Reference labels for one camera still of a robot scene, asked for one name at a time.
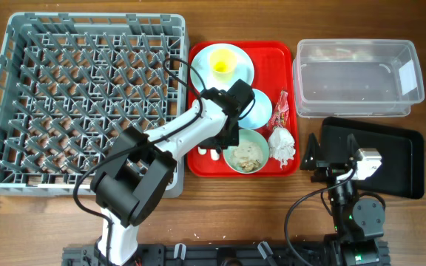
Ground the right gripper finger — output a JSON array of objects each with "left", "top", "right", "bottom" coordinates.
[
  {"left": 347, "top": 134, "right": 360, "bottom": 162},
  {"left": 300, "top": 133, "right": 324, "bottom": 171}
]

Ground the small light blue bowl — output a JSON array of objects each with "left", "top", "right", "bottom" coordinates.
[{"left": 238, "top": 89, "right": 272, "bottom": 129}]

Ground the large light blue plate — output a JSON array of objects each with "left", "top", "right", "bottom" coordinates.
[{"left": 190, "top": 43, "right": 254, "bottom": 92}]

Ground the yellow plastic cup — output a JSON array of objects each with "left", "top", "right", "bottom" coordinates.
[{"left": 209, "top": 48, "right": 237, "bottom": 83}]

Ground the red snack wrapper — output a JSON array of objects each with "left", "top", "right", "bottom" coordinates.
[{"left": 267, "top": 90, "right": 289, "bottom": 131}]

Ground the white plastic fork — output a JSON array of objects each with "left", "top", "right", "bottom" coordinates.
[{"left": 210, "top": 149, "right": 220, "bottom": 161}]

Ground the white plastic spoon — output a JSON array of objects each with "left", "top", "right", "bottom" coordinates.
[{"left": 197, "top": 147, "right": 207, "bottom": 155}]

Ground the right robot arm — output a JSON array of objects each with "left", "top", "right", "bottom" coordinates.
[{"left": 300, "top": 134, "right": 391, "bottom": 265}]

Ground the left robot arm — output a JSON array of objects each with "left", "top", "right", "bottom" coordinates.
[{"left": 90, "top": 80, "right": 254, "bottom": 265}]

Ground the grey dishwasher rack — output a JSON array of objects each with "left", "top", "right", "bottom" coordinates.
[{"left": 0, "top": 13, "right": 190, "bottom": 197}]

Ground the crumpled white napkin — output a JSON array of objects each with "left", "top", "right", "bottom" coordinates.
[{"left": 268, "top": 127, "right": 296, "bottom": 168}]

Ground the red plastic tray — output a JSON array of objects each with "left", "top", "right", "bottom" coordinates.
[{"left": 186, "top": 41, "right": 300, "bottom": 178}]

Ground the black plastic tray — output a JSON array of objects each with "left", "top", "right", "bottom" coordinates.
[{"left": 320, "top": 117, "right": 425, "bottom": 200}]

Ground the green bowl with food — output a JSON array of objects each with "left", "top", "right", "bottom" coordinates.
[{"left": 223, "top": 129, "right": 269, "bottom": 174}]

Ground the clear plastic bin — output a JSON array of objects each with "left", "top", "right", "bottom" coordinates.
[{"left": 293, "top": 38, "right": 425, "bottom": 118}]

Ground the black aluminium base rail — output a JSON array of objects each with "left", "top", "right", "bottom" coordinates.
[{"left": 61, "top": 242, "right": 391, "bottom": 266}]

